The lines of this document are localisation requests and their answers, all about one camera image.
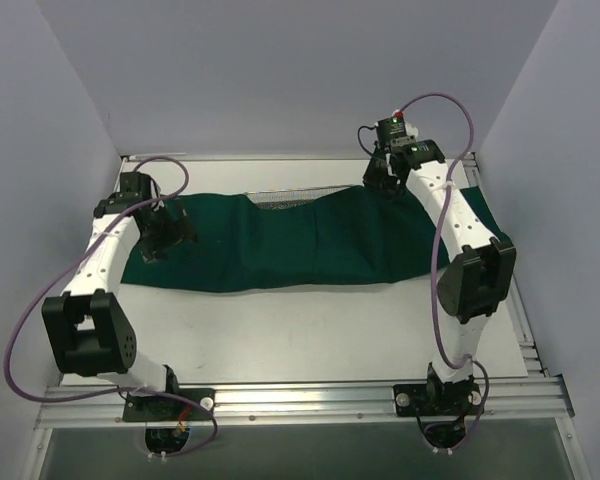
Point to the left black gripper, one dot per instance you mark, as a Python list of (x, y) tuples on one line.
[(165, 232)]

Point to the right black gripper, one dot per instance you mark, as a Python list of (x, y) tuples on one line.
[(380, 176)]

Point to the green surgical cloth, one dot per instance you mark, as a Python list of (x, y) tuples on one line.
[(355, 236)]

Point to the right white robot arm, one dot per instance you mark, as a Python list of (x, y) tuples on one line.
[(471, 267)]

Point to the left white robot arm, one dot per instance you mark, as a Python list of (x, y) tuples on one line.
[(89, 333)]

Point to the metal mesh instrument tray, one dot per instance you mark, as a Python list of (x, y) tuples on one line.
[(285, 199)]

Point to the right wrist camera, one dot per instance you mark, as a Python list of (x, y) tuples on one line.
[(394, 131)]

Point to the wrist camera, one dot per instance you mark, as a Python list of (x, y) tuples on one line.
[(135, 185), (394, 131)]

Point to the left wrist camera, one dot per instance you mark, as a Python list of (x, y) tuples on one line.
[(135, 185)]

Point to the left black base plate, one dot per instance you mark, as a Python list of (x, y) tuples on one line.
[(152, 408)]

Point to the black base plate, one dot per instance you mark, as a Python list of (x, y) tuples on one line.
[(152, 408), (436, 399)]

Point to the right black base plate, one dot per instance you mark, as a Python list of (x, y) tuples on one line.
[(436, 399)]

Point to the aluminium right side rail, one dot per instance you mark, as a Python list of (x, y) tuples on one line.
[(522, 327)]

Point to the aluminium rail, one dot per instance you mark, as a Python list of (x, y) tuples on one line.
[(270, 404), (522, 327)]

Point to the aluminium front rail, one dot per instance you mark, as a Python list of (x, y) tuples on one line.
[(270, 404)]

